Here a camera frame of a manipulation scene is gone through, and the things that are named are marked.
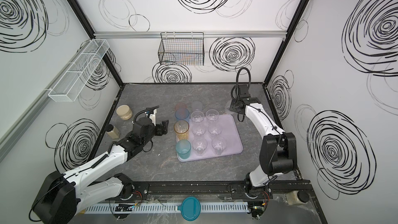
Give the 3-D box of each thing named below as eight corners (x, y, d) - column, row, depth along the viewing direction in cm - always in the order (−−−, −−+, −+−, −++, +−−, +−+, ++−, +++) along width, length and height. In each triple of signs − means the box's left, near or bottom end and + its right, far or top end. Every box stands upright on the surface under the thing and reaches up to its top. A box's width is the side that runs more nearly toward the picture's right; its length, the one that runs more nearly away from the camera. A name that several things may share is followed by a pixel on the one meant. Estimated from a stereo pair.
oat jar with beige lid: (119, 120, 102) (114, 114, 96) (122, 110, 107) (118, 104, 101) (131, 120, 102) (127, 114, 96) (134, 110, 107) (130, 104, 101)
